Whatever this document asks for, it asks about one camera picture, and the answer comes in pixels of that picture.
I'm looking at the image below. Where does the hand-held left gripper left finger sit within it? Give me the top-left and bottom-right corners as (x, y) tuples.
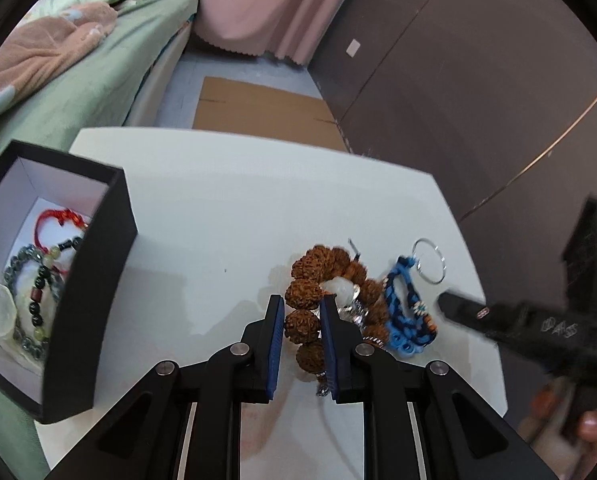
(43, 294), (285, 480)

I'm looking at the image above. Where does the wide pink curtain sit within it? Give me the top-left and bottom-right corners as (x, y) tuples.
(152, 0), (380, 67)

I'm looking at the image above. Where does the peach flower print blanket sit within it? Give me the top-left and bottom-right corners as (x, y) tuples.
(0, 1), (120, 167)

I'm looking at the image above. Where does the black box with white inside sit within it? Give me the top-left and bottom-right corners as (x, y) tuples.
(0, 140), (139, 424)

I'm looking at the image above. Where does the blue braided keychain with ring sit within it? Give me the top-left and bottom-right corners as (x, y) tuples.
(381, 238), (448, 356)

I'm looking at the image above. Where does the silver and white stone bracelet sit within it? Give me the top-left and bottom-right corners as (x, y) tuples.
(319, 276), (380, 347)

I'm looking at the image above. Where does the flat cardboard sheet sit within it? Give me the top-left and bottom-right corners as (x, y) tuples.
(192, 76), (352, 152)

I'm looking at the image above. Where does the dark and yellow bead bracelet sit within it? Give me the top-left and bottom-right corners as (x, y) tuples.
(28, 236), (87, 338)

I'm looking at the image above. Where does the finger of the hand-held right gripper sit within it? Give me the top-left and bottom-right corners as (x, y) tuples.
(437, 289), (529, 347)

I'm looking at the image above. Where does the brown rudraksha bead bracelet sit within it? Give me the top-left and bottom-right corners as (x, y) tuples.
(284, 244), (390, 383)

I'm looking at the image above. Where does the person's right hand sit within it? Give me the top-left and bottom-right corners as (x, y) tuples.
(531, 377), (597, 447)

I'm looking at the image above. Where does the red string bracelet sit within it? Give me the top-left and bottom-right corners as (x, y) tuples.
(34, 208), (92, 256)

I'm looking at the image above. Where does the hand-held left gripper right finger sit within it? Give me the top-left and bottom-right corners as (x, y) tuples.
(321, 296), (559, 480)

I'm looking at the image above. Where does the bed with green sheet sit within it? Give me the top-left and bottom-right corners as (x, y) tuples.
(0, 0), (202, 480)

